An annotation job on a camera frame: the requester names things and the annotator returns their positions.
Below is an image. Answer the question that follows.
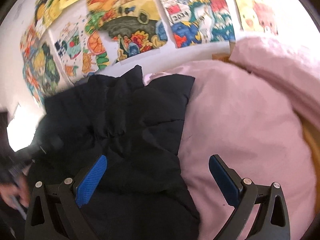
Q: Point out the black puffer jacket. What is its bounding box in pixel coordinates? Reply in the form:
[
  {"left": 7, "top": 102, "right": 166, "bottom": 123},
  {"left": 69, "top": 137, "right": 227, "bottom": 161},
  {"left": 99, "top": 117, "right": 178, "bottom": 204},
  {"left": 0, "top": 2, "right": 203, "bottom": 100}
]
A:
[{"left": 27, "top": 66, "right": 200, "bottom": 239}]

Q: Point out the person's left hand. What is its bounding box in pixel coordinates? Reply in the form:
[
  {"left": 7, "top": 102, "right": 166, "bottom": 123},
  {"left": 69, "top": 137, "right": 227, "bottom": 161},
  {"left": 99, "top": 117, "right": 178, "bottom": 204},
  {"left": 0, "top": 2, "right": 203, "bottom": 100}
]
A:
[{"left": 1, "top": 174, "right": 30, "bottom": 210}]

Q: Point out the blond boy drawing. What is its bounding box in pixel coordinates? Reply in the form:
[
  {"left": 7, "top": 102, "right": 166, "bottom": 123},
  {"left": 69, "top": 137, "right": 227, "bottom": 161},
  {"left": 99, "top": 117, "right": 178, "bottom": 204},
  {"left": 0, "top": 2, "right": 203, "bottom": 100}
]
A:
[{"left": 20, "top": 24, "right": 61, "bottom": 105}]

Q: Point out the oranges and cup drawing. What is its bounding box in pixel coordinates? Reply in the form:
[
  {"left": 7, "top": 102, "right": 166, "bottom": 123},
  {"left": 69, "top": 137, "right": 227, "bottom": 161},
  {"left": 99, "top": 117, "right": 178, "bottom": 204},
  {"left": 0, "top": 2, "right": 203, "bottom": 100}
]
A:
[{"left": 50, "top": 14, "right": 110, "bottom": 84}]

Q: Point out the pink bed duvet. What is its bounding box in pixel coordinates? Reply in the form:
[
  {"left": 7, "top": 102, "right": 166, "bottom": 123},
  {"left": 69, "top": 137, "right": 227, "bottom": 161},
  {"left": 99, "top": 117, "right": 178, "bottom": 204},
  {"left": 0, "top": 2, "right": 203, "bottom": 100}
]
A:
[{"left": 144, "top": 60, "right": 319, "bottom": 239}]

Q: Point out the sunflower yellow drawing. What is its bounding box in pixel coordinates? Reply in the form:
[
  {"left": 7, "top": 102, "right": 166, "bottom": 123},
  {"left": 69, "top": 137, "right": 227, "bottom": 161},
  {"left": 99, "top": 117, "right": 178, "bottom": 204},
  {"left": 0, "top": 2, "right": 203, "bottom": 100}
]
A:
[{"left": 34, "top": 0, "right": 62, "bottom": 38}]

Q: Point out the landscape drawing with black hill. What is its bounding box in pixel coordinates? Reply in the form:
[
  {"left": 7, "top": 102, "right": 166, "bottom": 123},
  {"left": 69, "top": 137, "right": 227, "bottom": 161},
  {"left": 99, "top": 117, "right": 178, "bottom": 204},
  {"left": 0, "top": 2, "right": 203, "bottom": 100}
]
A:
[{"left": 86, "top": 0, "right": 168, "bottom": 62}]

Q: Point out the pink folded blanket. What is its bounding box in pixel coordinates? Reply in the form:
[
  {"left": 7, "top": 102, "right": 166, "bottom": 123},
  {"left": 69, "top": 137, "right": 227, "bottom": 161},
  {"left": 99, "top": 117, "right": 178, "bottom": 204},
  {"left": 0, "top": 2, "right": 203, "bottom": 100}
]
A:
[{"left": 228, "top": 36, "right": 320, "bottom": 128}]

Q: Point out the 2024 collage drawing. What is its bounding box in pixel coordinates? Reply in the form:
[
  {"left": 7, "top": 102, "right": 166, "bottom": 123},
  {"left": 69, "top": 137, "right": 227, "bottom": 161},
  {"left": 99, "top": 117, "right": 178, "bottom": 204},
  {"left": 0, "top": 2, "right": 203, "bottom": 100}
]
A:
[{"left": 160, "top": 0, "right": 235, "bottom": 48}]

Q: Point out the pink pigs yellow drawing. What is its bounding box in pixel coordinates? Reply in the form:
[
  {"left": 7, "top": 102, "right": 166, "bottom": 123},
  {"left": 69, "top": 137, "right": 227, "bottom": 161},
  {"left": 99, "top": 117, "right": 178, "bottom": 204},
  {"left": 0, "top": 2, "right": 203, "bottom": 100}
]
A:
[{"left": 235, "top": 0, "right": 278, "bottom": 35}]

